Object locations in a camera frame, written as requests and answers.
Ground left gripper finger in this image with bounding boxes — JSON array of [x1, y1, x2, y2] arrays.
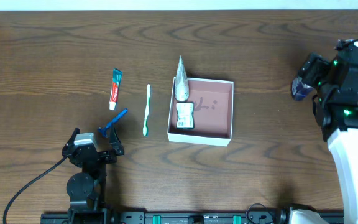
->
[[109, 126, 122, 150], [67, 128, 80, 146]]

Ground green white toothbrush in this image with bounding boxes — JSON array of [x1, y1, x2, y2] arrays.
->
[[142, 84, 151, 136]]

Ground blue pump bottle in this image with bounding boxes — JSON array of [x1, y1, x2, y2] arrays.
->
[[291, 76, 314, 101]]

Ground red green toothpaste tube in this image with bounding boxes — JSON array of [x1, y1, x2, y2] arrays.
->
[[109, 68, 122, 111]]

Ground green white packet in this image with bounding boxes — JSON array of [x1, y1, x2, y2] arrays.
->
[[176, 103, 195, 129]]

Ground white cream tube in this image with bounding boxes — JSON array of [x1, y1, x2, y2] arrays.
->
[[174, 56, 190, 101]]

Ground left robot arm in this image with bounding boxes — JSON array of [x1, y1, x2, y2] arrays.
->
[[62, 127, 124, 224]]

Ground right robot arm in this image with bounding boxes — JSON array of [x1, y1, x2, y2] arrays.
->
[[291, 42, 358, 223]]

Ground blue disposable razor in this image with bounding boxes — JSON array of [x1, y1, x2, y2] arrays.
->
[[98, 108, 128, 138]]

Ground white cardboard box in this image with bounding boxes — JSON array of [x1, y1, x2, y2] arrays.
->
[[167, 78, 234, 147]]

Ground left black cable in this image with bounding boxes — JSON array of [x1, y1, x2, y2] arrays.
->
[[2, 155, 68, 224]]

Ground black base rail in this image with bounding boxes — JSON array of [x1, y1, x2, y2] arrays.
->
[[40, 210, 344, 224]]

